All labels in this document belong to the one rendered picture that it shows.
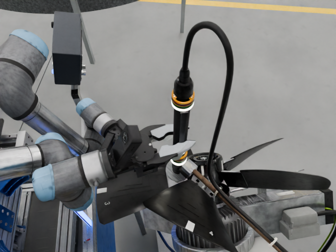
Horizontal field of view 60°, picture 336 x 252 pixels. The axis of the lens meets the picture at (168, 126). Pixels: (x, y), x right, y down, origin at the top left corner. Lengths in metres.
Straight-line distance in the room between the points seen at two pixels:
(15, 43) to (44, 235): 1.36
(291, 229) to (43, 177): 0.73
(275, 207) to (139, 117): 1.68
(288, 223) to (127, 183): 0.52
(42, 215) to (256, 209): 1.44
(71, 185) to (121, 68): 2.26
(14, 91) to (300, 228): 0.93
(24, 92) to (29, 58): 0.10
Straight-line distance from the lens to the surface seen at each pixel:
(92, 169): 0.65
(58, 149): 0.81
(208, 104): 2.57
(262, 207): 1.02
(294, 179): 0.88
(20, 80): 0.89
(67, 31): 1.35
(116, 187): 0.96
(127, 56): 2.95
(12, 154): 0.78
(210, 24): 0.40
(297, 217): 1.02
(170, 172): 0.85
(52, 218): 2.05
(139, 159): 0.65
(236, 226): 0.95
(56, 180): 0.66
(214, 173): 0.91
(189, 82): 0.51
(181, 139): 0.65
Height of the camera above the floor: 2.07
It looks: 59 degrees down
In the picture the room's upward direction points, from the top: straight up
